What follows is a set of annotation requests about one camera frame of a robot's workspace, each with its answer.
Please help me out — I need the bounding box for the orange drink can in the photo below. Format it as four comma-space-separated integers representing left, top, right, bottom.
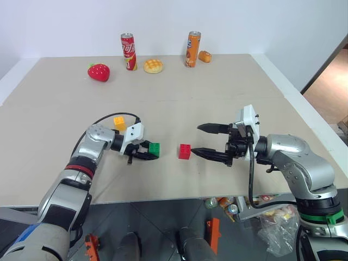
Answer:
184, 30, 203, 69

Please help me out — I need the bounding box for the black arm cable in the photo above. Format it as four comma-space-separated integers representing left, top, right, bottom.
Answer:
71, 112, 142, 161
245, 129, 297, 210

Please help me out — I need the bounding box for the small orange plastic bracket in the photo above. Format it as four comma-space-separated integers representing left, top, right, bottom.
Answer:
84, 234, 100, 258

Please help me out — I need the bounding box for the green white drink can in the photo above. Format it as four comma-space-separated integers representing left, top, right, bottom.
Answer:
204, 197, 219, 210

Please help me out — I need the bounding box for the dark door frame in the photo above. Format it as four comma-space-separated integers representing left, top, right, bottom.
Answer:
300, 34, 348, 95

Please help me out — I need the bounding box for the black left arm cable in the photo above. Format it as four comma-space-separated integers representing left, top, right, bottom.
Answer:
71, 112, 142, 161

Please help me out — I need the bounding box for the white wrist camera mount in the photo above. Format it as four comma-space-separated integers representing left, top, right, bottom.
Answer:
119, 122, 145, 156
234, 104, 261, 161

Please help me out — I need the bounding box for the red cola can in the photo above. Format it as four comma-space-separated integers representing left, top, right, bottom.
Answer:
120, 32, 138, 72

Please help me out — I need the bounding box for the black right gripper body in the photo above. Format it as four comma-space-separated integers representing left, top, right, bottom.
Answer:
224, 122, 256, 167

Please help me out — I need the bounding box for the clear plastic snack bag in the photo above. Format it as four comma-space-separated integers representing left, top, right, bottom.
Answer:
256, 204, 302, 258

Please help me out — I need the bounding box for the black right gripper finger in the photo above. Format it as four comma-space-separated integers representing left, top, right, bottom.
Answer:
196, 122, 232, 135
190, 147, 227, 164

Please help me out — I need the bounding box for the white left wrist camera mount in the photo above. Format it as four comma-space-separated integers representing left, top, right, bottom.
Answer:
119, 122, 145, 156

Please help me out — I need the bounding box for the small orange toy bread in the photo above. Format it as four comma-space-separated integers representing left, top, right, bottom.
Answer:
197, 49, 213, 64

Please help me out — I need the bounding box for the tall orange plastic bracket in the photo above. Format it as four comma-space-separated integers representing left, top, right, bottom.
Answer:
205, 217, 221, 255

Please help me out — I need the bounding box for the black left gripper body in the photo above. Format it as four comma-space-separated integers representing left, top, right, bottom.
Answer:
126, 139, 149, 166

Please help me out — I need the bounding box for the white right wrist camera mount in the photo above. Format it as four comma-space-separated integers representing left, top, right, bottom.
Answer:
234, 104, 261, 161

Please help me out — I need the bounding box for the orange soda can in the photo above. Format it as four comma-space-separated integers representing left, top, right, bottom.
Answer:
217, 196, 236, 209

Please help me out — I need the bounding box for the round yellow toy bread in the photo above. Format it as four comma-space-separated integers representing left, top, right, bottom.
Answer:
142, 59, 165, 74

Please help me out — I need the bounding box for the red toy strawberry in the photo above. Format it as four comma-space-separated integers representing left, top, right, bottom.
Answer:
86, 62, 111, 83

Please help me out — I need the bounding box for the yellow toy brick cube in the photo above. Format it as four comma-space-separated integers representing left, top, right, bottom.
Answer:
113, 115, 128, 132

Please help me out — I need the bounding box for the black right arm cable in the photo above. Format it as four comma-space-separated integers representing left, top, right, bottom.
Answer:
245, 129, 297, 210

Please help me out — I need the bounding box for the green toy brick cube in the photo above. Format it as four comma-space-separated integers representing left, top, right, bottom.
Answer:
148, 142, 162, 159

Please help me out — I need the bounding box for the small dark rounded shape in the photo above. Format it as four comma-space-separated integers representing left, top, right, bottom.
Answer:
113, 232, 142, 261

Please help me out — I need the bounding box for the red toy brick cube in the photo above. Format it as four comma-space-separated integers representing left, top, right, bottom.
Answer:
178, 143, 192, 160

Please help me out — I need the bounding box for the large dark rounded shape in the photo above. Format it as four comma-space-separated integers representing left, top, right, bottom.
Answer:
176, 226, 219, 261

